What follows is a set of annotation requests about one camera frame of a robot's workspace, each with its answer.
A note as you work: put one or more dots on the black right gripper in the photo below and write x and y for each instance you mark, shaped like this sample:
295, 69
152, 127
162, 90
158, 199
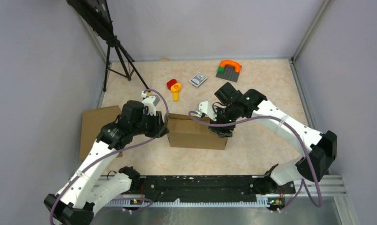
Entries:
223, 132

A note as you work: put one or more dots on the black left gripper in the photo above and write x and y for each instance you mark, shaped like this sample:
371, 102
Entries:
158, 123

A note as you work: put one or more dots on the large cardboard box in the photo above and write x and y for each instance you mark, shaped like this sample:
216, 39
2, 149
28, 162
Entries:
187, 133

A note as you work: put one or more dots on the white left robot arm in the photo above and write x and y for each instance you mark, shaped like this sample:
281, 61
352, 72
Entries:
79, 200

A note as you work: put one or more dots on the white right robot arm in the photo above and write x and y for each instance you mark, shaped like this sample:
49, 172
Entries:
317, 150

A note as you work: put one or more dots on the blue playing card box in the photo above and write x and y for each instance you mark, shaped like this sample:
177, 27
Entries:
198, 79

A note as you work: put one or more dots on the small folded cardboard box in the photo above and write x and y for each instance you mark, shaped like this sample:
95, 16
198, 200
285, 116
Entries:
92, 122

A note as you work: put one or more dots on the orange arch toy block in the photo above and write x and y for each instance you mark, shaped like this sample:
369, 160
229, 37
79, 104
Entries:
231, 63

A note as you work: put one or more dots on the yellow oval toy block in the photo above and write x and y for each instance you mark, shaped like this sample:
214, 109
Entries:
175, 89

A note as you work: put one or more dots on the red oval plastic block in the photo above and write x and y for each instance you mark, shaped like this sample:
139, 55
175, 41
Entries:
170, 83

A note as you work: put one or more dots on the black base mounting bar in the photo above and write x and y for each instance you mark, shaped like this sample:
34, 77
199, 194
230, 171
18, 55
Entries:
207, 188

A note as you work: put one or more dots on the black tripod stand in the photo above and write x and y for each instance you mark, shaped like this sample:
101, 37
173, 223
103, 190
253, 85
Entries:
96, 13

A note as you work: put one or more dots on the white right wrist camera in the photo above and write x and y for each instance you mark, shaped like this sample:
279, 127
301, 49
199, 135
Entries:
207, 109

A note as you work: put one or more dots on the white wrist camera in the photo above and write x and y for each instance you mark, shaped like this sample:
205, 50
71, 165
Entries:
207, 109
150, 101

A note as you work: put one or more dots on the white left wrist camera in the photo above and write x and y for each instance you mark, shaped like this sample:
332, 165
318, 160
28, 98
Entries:
150, 101

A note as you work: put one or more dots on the grey lego base plate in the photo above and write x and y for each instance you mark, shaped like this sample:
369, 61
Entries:
228, 74

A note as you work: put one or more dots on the aluminium front rail frame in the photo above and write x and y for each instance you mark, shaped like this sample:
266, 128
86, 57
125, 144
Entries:
329, 186

